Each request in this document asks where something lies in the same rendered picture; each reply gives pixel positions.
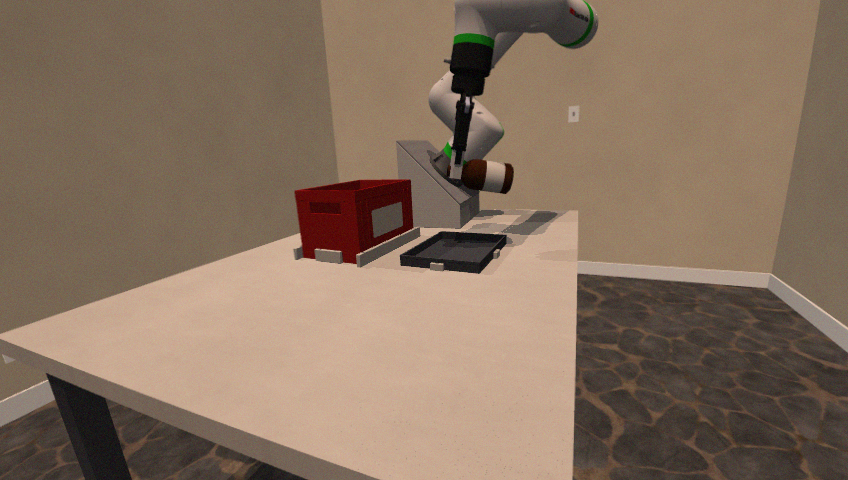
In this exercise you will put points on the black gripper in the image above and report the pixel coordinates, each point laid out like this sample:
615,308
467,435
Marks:
469,83

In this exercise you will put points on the brown bottle with white label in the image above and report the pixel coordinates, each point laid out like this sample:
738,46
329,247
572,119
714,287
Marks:
487,176

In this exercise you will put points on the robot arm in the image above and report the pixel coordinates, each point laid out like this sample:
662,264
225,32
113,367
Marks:
484,31

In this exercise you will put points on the red divided crate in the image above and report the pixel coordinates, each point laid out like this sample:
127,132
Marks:
368,216

